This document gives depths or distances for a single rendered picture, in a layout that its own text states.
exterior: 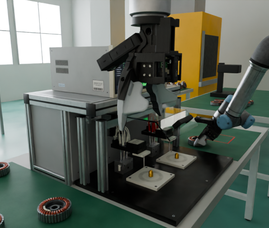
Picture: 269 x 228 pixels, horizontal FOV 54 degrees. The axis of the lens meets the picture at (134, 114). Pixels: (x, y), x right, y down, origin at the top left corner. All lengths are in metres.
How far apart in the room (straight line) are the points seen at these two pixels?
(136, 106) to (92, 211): 0.60
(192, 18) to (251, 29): 1.92
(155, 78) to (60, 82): 0.86
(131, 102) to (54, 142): 0.75
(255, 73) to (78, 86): 0.77
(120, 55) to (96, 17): 4.81
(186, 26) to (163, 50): 4.34
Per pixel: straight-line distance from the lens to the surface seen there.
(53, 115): 1.14
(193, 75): 4.74
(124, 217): 0.95
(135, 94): 0.47
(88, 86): 1.14
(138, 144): 1.10
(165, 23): 0.48
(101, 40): 5.22
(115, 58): 0.53
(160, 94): 0.56
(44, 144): 1.25
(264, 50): 1.25
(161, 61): 0.46
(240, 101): 1.32
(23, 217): 1.03
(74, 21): 9.26
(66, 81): 1.24
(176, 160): 1.31
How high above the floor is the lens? 1.29
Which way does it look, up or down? 13 degrees down
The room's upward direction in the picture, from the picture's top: straight up
